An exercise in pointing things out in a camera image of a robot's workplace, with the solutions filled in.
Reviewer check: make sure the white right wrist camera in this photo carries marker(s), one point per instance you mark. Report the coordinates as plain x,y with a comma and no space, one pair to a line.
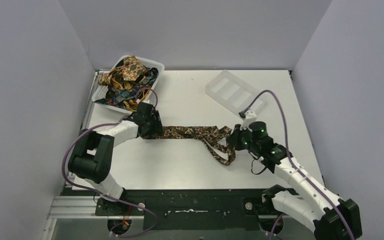
247,117

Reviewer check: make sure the yellow striped tie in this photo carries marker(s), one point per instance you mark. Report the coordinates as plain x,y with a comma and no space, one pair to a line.
124,94

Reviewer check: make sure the brown floral tie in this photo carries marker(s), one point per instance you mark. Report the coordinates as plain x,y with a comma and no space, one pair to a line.
208,135

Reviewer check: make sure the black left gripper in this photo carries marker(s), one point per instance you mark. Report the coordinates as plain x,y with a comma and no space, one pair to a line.
153,125

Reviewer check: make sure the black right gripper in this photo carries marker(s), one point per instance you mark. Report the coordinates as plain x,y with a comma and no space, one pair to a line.
233,140

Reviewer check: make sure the white plastic basket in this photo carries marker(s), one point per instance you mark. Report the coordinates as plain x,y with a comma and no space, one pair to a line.
100,92

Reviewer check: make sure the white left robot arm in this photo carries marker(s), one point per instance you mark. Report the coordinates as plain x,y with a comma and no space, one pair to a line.
92,154

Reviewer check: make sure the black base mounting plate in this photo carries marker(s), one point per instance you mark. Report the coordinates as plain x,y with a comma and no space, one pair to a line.
214,209

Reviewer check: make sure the dark blue patterned tie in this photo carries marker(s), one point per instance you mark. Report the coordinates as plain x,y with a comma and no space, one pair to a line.
152,73

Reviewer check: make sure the orange paisley tie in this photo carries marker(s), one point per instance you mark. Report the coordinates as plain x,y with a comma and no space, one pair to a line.
130,70

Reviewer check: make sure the clear compartment tray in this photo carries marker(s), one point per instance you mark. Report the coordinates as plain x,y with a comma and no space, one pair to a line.
234,94

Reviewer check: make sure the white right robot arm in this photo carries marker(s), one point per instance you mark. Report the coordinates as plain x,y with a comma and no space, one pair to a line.
323,212

